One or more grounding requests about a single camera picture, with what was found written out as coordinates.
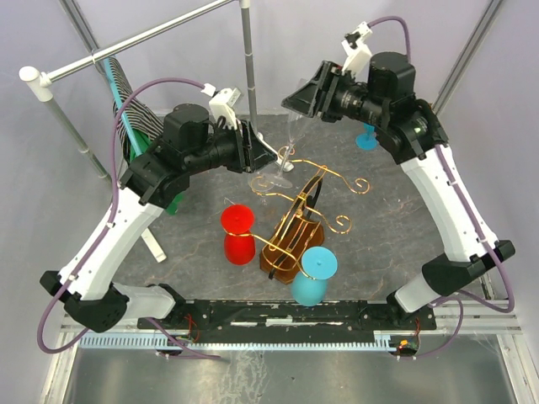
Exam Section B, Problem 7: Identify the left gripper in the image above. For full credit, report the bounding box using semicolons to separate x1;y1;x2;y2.
186;118;279;175

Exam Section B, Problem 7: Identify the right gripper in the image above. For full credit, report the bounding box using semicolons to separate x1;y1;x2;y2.
282;60;389;127

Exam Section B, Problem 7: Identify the clear wine glass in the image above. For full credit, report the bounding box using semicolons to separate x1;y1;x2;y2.
261;111;312;189
248;173;274;206

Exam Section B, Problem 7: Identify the blue wine glass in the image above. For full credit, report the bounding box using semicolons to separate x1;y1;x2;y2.
291;247;338;307
355;124;378;151

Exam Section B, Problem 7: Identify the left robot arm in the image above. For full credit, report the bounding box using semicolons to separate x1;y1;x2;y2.
40;104;277;332

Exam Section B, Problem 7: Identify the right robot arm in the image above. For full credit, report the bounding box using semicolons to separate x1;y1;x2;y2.
281;51;515;329

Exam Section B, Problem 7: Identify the red plastic wine glass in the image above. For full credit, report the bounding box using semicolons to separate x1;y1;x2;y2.
221;204;256;265

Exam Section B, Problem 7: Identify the white clothes rack stand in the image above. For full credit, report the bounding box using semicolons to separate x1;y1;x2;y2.
2;1;305;268

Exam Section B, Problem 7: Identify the green plastic hanger piece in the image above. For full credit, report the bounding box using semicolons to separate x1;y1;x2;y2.
128;130;189;216

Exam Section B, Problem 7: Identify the striped cloth on hanger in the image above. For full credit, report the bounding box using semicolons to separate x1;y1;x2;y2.
104;56;163;162

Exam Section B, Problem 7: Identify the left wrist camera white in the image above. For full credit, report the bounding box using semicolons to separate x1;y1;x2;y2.
201;83;243;130

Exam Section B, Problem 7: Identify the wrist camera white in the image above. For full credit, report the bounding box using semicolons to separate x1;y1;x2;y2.
341;21;372;78
201;83;243;130

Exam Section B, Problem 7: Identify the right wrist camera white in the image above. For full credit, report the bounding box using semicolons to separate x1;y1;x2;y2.
341;21;372;78

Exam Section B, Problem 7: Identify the gold wire glass rack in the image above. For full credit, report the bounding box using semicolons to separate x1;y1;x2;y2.
250;159;371;284

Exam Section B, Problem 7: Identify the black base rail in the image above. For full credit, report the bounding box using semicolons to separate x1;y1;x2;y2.
162;300;436;344

